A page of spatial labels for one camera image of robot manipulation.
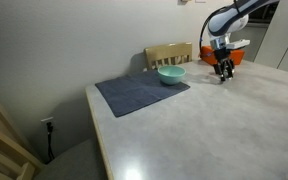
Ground teal ceramic bowl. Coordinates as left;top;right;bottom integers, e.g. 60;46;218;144
156;64;187;86

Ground blue-grey cloth placemat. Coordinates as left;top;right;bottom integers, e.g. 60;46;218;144
94;69;191;118

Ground white wall outlet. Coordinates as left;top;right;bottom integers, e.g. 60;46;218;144
40;116;56;132

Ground white cabinet doors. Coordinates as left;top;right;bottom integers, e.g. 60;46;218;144
243;0;288;77

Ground wooden chair with tall slats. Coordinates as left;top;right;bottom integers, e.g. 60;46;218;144
0;99;46;180

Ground wooden chair with low backrest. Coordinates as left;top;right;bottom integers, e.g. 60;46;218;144
143;41;194;71

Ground black power plug cable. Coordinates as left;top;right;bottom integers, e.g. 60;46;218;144
45;121;56;162

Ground orange cardboard box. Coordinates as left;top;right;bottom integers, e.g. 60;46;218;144
199;45;246;66

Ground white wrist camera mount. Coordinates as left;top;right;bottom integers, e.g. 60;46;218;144
225;38;251;51

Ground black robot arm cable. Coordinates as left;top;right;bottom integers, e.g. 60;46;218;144
199;9;219;56

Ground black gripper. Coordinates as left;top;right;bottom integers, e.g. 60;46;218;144
213;48;236;82

